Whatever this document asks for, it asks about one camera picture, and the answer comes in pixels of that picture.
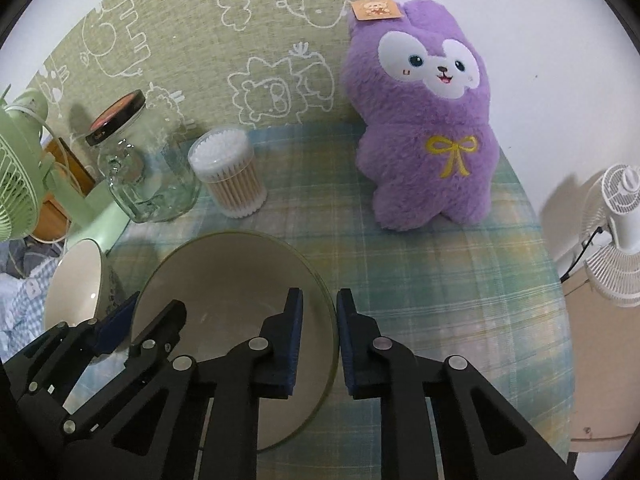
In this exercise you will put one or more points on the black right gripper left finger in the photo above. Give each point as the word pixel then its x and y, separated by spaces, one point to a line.
pixel 263 367

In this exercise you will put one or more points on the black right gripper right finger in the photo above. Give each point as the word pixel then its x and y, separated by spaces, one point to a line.
pixel 439 419

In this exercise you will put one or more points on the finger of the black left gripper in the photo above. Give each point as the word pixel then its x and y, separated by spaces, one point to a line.
pixel 59 356
pixel 146 422

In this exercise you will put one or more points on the small white green bowl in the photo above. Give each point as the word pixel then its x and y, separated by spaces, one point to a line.
pixel 83 286

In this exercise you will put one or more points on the large green rimmed bowl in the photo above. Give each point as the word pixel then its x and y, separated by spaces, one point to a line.
pixel 230 282

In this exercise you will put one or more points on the blue checkered bedding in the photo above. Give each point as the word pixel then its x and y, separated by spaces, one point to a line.
pixel 27 267

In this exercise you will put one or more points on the plaid green blue tablecloth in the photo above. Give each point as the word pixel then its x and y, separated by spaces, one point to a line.
pixel 488 292

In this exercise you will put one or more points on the green desk fan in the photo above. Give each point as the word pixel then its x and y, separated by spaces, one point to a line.
pixel 29 174

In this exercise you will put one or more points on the cotton swab container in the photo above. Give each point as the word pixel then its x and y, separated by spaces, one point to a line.
pixel 223 159

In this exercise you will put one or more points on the glass jar black lid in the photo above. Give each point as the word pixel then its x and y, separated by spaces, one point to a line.
pixel 140 156

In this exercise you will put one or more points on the white floor fan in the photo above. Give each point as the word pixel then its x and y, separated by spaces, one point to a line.
pixel 609 236

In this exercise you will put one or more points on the purple plush bunny toy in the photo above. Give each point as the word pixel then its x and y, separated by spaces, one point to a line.
pixel 423 92

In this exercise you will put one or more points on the wooden bed frame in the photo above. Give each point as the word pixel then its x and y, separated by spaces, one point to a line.
pixel 53 222

